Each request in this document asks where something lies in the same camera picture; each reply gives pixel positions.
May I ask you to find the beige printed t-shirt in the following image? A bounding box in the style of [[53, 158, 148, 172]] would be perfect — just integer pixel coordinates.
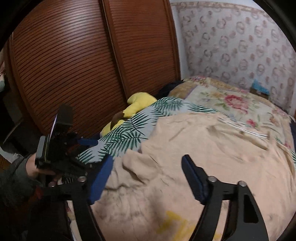
[[92, 113, 295, 240]]

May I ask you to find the grey left sleeve forearm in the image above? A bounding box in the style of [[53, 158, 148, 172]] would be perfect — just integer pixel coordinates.
[[1, 157, 35, 206]]

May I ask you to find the person's left hand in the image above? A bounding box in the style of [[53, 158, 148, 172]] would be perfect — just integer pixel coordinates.
[[26, 153, 62, 182]]

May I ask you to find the palm leaf print blanket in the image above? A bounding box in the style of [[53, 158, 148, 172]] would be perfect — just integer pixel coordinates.
[[77, 97, 218, 164]]

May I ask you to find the yellow plush toy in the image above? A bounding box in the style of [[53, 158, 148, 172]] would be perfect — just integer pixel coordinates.
[[100, 92, 157, 137]]

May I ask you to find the floral quilt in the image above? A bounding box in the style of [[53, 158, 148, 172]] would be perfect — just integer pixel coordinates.
[[169, 76, 295, 161]]

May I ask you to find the blue item at headboard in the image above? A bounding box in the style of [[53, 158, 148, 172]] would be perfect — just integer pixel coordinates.
[[250, 79, 270, 99]]

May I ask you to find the patterned wall cloth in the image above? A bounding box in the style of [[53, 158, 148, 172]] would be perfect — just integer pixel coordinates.
[[171, 1, 295, 114]]

